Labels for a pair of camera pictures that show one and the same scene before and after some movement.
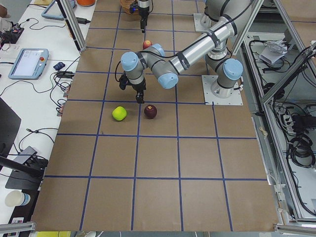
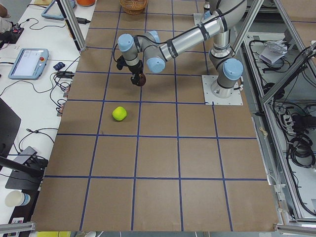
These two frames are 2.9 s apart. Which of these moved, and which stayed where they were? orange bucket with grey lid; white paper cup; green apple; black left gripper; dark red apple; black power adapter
Moved: dark red apple; black left gripper
Stayed: black power adapter; orange bucket with grey lid; green apple; white paper cup
